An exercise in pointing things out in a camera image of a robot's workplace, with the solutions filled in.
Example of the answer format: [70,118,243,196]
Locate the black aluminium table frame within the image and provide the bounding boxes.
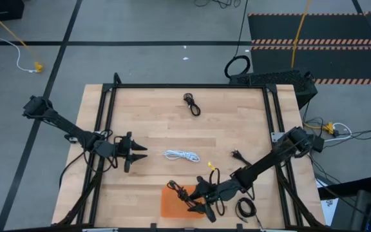
[52,72,327,232]

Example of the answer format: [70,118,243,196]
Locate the white floor cable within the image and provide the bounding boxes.
[0,0,37,73]

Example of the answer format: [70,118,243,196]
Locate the yellow floor cable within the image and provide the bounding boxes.
[290,0,312,69]

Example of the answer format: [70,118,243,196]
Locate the yellow power splitter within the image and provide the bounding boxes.
[321,122,335,135]

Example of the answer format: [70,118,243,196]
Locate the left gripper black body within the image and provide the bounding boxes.
[113,131,133,173]

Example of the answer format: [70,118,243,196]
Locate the yellow cable with plug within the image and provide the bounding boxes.
[0,3,44,73]

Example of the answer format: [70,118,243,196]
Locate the black power adapter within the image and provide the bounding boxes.
[310,135,325,153]

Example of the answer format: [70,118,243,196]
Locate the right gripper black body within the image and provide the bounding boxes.
[196,175,222,224]

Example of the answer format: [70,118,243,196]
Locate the black coiled camera cable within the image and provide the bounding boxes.
[234,197,264,231]

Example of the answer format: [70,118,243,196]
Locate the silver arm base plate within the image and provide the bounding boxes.
[271,131,285,144]

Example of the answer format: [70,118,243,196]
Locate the black perforated computer case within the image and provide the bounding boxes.
[229,68,319,110]

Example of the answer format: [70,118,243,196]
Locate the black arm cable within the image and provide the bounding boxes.
[59,128,119,188]
[208,167,227,217]

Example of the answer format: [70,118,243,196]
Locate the white USB-C cable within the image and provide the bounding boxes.
[162,150,202,163]

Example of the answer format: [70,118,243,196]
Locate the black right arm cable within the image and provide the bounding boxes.
[208,167,227,217]

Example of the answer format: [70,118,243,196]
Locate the black floor cable with coil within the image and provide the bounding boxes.
[224,0,251,80]

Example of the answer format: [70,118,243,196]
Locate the orange tray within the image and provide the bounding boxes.
[160,184,206,220]

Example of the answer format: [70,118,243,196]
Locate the tangled black floor cables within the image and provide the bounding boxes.
[193,0,242,9]

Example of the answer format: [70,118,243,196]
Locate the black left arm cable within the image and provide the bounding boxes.
[59,128,119,188]

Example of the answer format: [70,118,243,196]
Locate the black hazard-striped floor mat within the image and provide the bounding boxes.
[247,11,371,86]

